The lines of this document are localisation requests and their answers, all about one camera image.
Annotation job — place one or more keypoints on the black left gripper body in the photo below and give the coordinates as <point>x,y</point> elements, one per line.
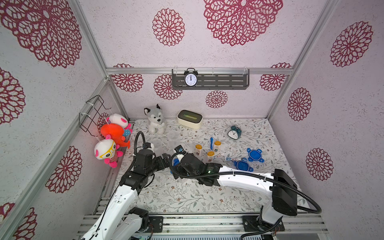
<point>157,165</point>

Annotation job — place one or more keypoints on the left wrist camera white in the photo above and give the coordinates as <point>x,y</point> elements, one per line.
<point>150,146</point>

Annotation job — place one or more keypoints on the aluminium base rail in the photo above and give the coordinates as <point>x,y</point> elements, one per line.
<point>226,221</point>

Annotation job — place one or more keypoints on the black wall alarm clock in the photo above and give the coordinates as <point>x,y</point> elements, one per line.
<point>191,77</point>

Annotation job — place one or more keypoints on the white pink plush upper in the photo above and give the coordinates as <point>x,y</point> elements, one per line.
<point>119,120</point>

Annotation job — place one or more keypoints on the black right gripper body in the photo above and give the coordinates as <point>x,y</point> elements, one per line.
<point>181,160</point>

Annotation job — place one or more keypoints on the yellow cap bottle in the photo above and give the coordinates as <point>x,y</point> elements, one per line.
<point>198,150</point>
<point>216,146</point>
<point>210,156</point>

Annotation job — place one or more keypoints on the black wire wall basket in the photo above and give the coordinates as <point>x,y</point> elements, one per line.
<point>88,118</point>

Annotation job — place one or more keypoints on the cream tissue box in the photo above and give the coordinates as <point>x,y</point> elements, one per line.
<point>190,119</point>

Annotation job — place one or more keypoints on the grey metal wall shelf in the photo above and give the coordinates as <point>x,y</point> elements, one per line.
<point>213,81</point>

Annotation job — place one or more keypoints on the orange red plush toy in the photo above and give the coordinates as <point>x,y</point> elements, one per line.
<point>115,132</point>

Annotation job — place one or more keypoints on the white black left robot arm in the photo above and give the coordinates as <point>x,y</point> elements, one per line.
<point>110,226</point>

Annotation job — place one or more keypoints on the green teal alarm clock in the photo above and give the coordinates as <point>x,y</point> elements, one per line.
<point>234,133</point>

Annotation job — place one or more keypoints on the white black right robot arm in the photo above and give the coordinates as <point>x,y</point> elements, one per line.
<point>278,186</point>

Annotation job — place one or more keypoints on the grey husky plush toy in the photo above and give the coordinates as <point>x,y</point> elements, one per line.
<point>156,123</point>

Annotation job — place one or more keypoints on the white plush with glasses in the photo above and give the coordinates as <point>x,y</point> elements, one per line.
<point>108,151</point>

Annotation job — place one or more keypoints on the clear plastic cup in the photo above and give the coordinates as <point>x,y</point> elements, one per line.
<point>173,139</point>
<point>159,148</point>

